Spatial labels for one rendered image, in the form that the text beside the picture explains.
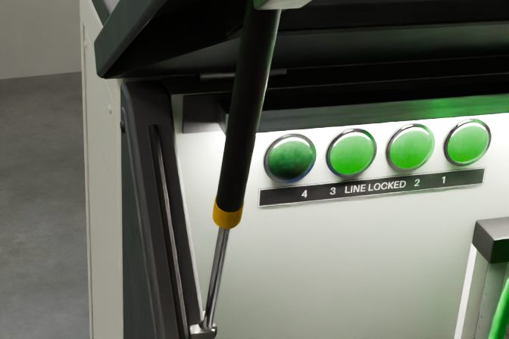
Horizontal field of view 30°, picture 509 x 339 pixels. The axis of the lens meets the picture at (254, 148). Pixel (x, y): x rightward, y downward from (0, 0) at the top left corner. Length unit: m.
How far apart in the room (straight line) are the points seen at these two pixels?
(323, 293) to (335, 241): 0.06
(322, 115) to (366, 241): 0.17
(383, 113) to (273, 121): 0.10
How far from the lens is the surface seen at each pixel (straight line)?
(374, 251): 0.96
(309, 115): 0.82
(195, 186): 0.85
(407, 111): 0.86
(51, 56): 4.69
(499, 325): 0.96
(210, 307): 0.72
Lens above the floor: 1.77
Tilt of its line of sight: 26 degrees down
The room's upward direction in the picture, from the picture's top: 3 degrees clockwise
